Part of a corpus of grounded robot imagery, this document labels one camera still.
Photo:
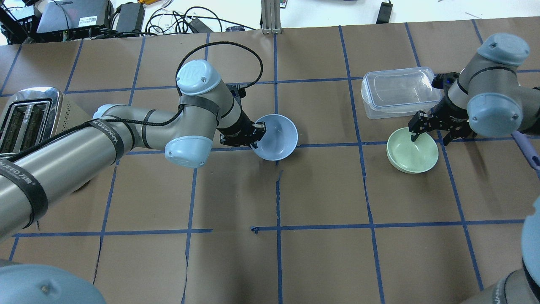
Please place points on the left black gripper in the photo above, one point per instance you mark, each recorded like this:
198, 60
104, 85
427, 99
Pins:
239, 129

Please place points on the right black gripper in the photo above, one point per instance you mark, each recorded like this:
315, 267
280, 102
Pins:
446, 114

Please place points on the blue bowl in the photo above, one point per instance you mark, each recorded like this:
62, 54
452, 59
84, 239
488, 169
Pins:
279, 140

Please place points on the green bowl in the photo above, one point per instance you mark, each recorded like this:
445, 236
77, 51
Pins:
411, 157

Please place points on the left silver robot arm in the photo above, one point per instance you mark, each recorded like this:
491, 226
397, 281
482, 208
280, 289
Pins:
41, 176

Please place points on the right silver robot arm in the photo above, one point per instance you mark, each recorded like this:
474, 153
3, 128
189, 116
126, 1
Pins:
486, 98

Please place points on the clear plastic container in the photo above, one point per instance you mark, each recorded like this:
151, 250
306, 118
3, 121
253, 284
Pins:
399, 92

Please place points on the black power adapter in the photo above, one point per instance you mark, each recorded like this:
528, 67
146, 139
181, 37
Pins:
384, 13

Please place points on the black power brick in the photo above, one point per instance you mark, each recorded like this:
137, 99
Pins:
129, 18

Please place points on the black computer box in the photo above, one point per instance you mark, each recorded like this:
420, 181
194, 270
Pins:
75, 16

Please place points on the cream silver toaster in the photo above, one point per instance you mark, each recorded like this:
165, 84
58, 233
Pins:
35, 114

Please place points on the aluminium frame post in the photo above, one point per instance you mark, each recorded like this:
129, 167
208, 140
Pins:
271, 17

